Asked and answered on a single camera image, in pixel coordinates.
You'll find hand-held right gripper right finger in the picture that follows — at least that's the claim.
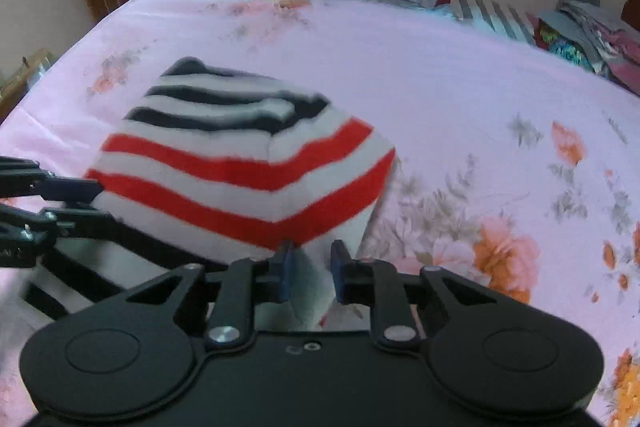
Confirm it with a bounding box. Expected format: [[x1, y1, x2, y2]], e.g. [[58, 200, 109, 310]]
[[330, 240, 506, 354]]

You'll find pink floral bed sheet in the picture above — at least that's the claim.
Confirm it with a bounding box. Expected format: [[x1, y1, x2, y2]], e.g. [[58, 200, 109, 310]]
[[0, 0, 640, 427]]

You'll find striped black white red shirt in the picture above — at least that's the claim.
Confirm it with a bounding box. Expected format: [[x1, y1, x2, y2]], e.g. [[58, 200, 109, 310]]
[[22, 56, 399, 334]]

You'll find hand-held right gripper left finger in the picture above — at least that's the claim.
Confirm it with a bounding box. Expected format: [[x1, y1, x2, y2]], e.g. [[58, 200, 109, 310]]
[[125, 241, 296, 353]]

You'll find pile of colourful folded clothes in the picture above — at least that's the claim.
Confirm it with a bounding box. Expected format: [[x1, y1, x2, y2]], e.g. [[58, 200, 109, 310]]
[[529, 0, 640, 96]]

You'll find grey white striped cloth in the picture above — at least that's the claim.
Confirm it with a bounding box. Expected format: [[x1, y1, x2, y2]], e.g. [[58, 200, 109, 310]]
[[449, 0, 539, 46]]

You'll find white and brown headboard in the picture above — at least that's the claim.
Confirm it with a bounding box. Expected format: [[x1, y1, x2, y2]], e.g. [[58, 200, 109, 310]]
[[621, 0, 640, 30]]

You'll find wooden nightstand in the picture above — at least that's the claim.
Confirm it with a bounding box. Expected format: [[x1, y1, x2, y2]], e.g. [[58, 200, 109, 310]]
[[0, 49, 54, 122]]

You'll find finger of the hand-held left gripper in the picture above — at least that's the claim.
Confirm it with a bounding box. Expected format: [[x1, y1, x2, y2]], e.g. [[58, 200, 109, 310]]
[[0, 158, 104, 203], [0, 205, 119, 269]]

